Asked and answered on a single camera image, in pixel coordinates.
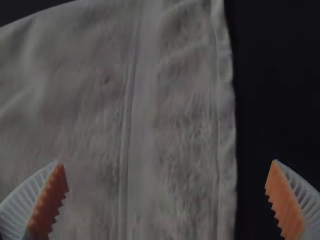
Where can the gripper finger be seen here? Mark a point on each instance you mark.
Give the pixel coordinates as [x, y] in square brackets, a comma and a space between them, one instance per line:
[30, 210]
[295, 205]

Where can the pale towel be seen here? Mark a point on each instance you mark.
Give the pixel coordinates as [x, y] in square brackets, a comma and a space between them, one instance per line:
[125, 100]

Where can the black mat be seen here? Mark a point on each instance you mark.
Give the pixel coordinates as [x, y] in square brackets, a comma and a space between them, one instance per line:
[275, 75]

